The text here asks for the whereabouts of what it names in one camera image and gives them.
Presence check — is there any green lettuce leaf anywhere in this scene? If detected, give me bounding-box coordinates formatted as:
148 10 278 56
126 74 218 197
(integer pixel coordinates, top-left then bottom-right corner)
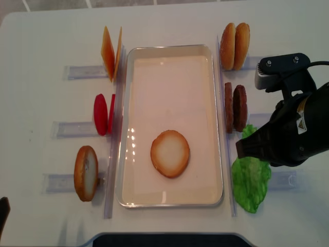
242 125 258 139
231 157 271 214

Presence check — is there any orange cheese slice inner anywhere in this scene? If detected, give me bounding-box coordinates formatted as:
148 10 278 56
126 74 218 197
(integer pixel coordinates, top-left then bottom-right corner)
114 27 122 81

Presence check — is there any brown meat patty left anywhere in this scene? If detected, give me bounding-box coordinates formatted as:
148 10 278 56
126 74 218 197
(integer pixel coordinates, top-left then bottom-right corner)
225 82 233 133

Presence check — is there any toasted bun bottom slice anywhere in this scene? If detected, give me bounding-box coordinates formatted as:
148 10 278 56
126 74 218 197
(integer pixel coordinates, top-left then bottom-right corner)
150 130 190 179

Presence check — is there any brown meat patty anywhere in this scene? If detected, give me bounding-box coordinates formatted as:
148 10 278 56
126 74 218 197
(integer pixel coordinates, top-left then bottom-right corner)
233 85 248 132
225 82 233 133

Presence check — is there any orange cheese slice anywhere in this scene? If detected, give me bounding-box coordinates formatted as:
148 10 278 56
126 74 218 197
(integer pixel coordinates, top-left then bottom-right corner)
101 26 115 82
114 27 122 81

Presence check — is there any red tomato slice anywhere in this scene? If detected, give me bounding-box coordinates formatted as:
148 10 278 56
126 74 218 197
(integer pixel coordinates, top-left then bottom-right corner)
107 94 116 134
94 94 107 136

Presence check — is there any white paper tray liner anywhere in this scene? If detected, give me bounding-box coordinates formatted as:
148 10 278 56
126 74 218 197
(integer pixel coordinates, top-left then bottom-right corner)
121 57 223 204

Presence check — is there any bun slice standing left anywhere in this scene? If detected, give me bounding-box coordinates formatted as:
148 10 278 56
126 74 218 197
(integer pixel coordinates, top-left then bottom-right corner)
74 146 98 202

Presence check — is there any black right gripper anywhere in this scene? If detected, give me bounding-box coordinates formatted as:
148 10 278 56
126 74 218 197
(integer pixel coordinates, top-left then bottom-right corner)
235 84 328 167

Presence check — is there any sesame bun top left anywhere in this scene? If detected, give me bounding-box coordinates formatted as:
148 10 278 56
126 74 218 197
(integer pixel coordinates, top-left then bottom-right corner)
220 23 236 70

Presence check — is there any red tomato slice inner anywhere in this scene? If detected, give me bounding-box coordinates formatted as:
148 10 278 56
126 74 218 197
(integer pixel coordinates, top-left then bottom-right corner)
107 94 116 134

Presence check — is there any bun top right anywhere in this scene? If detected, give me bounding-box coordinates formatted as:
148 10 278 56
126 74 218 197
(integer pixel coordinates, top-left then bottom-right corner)
233 23 250 70

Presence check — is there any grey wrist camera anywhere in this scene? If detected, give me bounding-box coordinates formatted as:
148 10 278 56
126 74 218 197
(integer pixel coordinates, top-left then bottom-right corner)
254 63 279 90

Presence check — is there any dark left gripper tip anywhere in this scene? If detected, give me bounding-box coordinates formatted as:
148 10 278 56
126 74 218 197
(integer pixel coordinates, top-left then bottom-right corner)
0 197 10 235

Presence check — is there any clear acrylic rack left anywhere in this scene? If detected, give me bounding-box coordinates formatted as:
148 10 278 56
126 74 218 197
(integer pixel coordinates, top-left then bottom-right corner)
42 45 127 219

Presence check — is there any clear acrylic rack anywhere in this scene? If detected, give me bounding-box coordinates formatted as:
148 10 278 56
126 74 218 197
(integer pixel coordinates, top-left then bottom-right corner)
215 34 329 217
42 45 127 219

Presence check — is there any dark robot base front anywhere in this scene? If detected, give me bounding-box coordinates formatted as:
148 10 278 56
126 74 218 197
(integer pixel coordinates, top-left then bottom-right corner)
93 233 251 246

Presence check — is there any clear acrylic rack right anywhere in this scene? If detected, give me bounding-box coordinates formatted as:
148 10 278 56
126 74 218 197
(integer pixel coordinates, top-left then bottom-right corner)
215 34 329 217

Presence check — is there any brown meat patty right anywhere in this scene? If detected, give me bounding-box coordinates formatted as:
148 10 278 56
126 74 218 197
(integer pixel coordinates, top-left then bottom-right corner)
233 85 248 132

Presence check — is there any white rectangular tray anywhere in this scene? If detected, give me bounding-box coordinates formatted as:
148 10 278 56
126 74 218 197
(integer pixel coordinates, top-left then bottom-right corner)
115 44 224 208

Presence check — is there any orange cheese slice outer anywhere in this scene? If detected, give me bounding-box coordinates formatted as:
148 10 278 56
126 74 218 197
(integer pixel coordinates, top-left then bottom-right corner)
101 26 115 82

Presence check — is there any red tomato slice outer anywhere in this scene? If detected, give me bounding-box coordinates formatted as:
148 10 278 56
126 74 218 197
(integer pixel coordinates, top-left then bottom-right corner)
94 94 107 136

